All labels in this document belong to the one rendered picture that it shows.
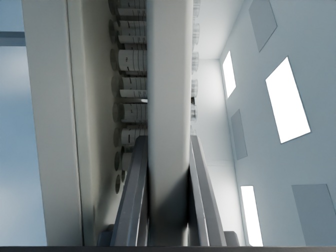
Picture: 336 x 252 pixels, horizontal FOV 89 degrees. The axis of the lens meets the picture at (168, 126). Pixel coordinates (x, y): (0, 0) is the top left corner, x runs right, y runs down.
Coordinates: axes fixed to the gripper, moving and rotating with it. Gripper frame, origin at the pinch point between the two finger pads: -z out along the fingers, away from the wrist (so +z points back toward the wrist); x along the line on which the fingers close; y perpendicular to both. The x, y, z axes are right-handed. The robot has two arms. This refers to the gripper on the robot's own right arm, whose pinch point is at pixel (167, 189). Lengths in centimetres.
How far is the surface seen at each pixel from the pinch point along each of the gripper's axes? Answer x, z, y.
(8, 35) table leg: 62, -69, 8
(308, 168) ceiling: -180, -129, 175
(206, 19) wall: -98, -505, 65
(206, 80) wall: -122, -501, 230
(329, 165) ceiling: -181, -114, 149
